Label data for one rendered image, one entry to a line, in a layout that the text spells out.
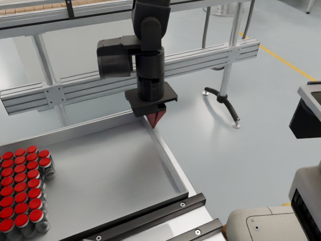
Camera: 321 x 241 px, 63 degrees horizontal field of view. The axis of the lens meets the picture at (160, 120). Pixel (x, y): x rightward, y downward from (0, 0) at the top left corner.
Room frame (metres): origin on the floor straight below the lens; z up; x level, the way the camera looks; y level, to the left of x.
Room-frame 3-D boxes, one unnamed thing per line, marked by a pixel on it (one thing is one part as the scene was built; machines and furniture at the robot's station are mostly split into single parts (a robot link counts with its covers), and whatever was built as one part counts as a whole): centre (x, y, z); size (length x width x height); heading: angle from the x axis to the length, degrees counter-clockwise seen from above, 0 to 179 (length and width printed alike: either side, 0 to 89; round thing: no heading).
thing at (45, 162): (0.33, 0.23, 0.90); 0.02 x 0.02 x 0.05
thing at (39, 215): (0.29, 0.24, 0.90); 0.18 x 0.02 x 0.05; 23
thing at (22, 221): (0.29, 0.26, 0.90); 0.18 x 0.02 x 0.05; 23
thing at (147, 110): (0.46, 0.03, 0.94); 0.07 x 0.07 x 0.09; 23
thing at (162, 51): (0.46, 0.03, 1.08); 0.07 x 0.06 x 0.07; 98
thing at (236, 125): (1.64, -0.48, 0.07); 0.50 x 0.08 x 0.14; 23
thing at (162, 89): (0.46, 0.02, 1.02); 0.10 x 0.07 x 0.07; 113
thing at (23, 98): (1.40, 0.08, 0.49); 1.60 x 0.08 x 0.12; 113
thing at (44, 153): (0.36, 0.24, 0.90); 0.02 x 0.02 x 0.05
